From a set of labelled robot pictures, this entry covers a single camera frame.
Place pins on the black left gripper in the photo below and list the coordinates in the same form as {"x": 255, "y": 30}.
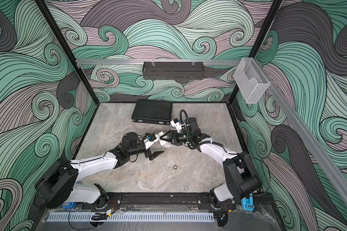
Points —
{"x": 154, "y": 155}

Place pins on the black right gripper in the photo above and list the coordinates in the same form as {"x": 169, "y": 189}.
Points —
{"x": 173, "y": 134}

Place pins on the small white bow gift box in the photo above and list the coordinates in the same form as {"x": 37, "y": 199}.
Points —
{"x": 159, "y": 137}

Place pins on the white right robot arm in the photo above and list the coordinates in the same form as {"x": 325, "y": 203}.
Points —
{"x": 241, "y": 175}

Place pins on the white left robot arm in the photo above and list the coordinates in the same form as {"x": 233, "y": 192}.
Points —
{"x": 60, "y": 183}

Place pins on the black ribbed hard case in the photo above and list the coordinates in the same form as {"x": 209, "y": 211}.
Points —
{"x": 152, "y": 112}

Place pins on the blue tape dispenser right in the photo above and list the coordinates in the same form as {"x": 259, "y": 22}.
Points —
{"x": 248, "y": 203}

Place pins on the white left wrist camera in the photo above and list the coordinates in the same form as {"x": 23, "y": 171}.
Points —
{"x": 152, "y": 139}

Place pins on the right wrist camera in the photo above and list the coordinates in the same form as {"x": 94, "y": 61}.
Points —
{"x": 176, "y": 124}

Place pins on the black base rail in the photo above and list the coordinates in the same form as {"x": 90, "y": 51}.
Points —
{"x": 119, "y": 200}

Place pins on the black wall shelf tray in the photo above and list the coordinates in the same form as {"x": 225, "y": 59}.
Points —
{"x": 173, "y": 71}

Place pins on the white slotted cable duct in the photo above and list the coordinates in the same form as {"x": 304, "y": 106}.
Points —
{"x": 134, "y": 217}

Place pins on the clear plastic wall holder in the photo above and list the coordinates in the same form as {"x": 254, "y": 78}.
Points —
{"x": 251, "y": 79}

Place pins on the aluminium wall rail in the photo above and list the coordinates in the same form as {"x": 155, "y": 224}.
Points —
{"x": 152, "y": 61}

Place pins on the black corner frame post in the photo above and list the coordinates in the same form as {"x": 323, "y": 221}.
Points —
{"x": 69, "y": 54}

